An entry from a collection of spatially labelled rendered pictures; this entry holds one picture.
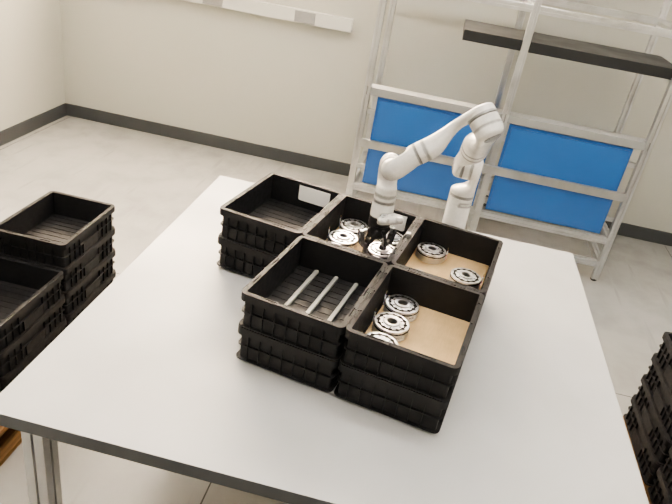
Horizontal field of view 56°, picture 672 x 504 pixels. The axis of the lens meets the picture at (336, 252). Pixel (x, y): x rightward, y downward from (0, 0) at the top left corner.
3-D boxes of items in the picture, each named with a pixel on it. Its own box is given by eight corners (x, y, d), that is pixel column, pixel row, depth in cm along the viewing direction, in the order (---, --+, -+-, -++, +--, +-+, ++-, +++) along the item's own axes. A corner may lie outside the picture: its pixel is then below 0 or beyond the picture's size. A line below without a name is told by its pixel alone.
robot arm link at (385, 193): (372, 192, 209) (374, 203, 201) (381, 148, 202) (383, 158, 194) (393, 195, 210) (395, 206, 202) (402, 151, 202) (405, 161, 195)
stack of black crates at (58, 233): (57, 277, 295) (51, 189, 274) (117, 292, 292) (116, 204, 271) (2, 324, 260) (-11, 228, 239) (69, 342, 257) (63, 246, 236)
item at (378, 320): (382, 309, 184) (382, 307, 183) (414, 322, 180) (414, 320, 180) (368, 325, 175) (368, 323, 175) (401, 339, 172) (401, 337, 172)
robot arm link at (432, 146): (409, 135, 193) (420, 160, 192) (491, 95, 188) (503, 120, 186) (414, 143, 202) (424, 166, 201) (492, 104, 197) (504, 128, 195)
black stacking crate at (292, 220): (268, 200, 247) (271, 173, 242) (338, 222, 240) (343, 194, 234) (216, 239, 214) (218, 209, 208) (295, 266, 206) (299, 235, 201)
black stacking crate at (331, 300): (296, 267, 206) (300, 236, 200) (381, 295, 199) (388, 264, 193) (236, 328, 173) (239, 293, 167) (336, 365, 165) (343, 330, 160)
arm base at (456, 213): (439, 226, 252) (450, 187, 243) (462, 232, 251) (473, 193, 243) (438, 237, 244) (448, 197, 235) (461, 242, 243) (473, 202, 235)
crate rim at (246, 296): (299, 240, 202) (300, 234, 200) (388, 269, 194) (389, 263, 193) (238, 299, 168) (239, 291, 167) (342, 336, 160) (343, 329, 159)
